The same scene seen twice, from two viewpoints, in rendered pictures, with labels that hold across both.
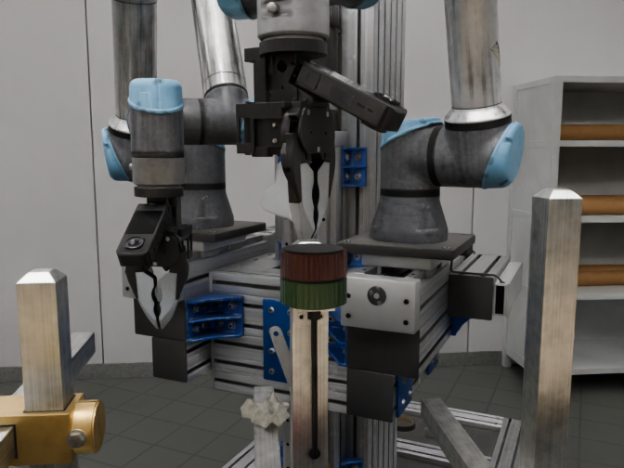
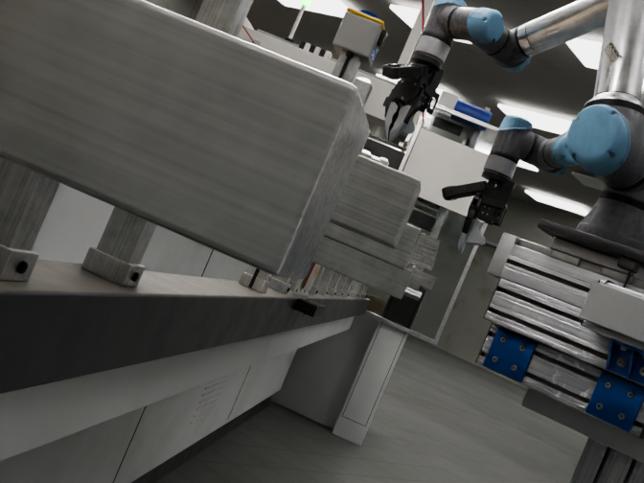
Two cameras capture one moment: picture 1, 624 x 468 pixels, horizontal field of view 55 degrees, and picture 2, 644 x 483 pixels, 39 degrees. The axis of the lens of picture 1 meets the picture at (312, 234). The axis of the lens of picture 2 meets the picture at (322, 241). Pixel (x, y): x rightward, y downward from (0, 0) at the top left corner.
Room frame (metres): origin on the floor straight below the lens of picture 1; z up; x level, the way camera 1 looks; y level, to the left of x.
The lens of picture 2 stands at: (1.07, -2.06, 0.80)
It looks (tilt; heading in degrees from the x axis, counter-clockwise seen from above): 1 degrees up; 103
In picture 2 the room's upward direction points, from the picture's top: 23 degrees clockwise
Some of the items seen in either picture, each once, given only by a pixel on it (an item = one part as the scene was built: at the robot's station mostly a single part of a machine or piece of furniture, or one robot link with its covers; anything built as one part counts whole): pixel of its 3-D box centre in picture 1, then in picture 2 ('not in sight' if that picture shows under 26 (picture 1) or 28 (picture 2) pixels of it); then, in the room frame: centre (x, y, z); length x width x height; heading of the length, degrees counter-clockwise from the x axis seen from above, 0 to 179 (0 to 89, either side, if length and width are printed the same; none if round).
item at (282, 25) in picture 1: (292, 22); (429, 51); (0.65, 0.02, 1.34); 0.08 x 0.08 x 0.05
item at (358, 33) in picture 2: not in sight; (358, 39); (0.63, -0.50, 1.18); 0.07 x 0.07 x 0.08; 6
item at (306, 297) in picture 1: (313, 289); not in sight; (0.53, 0.00, 1.09); 0.06 x 0.06 x 0.02
